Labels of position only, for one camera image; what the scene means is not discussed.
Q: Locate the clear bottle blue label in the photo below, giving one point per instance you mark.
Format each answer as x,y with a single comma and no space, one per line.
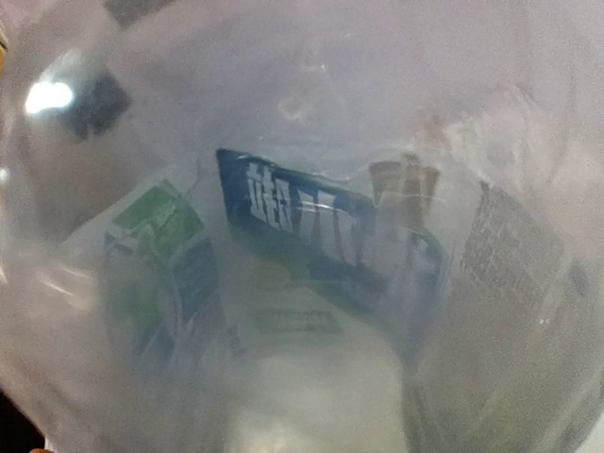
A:
304,226

